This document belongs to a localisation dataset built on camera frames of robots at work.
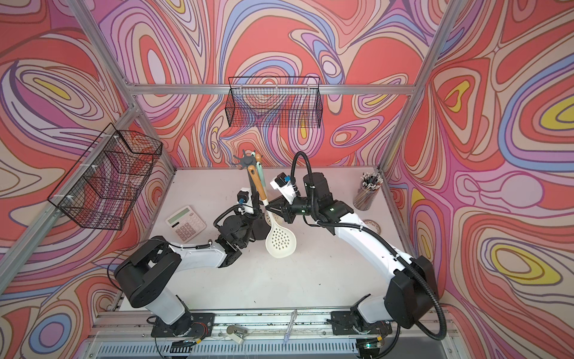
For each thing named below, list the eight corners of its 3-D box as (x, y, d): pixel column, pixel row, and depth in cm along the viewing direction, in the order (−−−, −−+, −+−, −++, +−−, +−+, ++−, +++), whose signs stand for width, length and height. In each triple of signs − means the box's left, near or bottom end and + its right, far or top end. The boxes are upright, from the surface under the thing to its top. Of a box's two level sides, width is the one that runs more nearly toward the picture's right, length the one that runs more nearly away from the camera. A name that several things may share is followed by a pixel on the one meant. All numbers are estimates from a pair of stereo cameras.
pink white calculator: (167, 223, 100) (164, 220, 97) (190, 208, 105) (187, 204, 103) (185, 244, 93) (182, 240, 91) (208, 226, 99) (206, 222, 96)
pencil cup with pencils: (354, 212, 106) (365, 186, 91) (351, 198, 111) (361, 172, 96) (371, 212, 106) (384, 186, 91) (367, 198, 111) (379, 172, 96)
